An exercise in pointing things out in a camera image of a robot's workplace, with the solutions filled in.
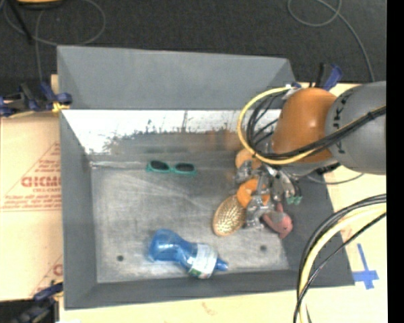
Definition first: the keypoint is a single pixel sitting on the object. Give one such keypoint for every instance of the orange round fruit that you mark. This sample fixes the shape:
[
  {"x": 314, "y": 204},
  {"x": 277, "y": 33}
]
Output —
[{"x": 243, "y": 156}]

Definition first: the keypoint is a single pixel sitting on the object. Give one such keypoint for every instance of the pink toy animal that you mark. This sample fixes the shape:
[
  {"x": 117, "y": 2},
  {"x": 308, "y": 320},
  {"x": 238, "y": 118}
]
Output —
[{"x": 282, "y": 223}]

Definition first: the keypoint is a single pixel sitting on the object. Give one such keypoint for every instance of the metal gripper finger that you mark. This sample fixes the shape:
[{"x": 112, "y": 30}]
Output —
[
  {"x": 245, "y": 172},
  {"x": 256, "y": 212}
]

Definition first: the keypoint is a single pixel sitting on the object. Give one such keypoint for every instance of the blue plastic bottle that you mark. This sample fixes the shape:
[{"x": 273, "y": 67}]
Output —
[{"x": 175, "y": 249}]

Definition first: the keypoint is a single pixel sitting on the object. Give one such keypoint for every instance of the grey metal bin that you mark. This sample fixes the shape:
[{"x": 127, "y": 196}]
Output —
[{"x": 175, "y": 214}]

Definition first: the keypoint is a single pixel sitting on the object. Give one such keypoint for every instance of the brown cardboard board, red print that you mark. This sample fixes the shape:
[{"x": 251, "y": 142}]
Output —
[{"x": 27, "y": 234}]

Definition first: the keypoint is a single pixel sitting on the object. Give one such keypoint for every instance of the orange curved toy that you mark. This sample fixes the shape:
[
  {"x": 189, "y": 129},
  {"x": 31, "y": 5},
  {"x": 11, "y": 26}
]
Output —
[{"x": 247, "y": 193}]

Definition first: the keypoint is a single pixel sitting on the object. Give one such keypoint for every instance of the golden oval hairbrush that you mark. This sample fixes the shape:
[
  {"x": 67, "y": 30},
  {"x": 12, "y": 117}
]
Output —
[{"x": 228, "y": 218}]

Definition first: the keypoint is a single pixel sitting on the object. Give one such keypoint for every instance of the green sunglasses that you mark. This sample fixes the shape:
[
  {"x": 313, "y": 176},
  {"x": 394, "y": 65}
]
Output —
[{"x": 171, "y": 168}]

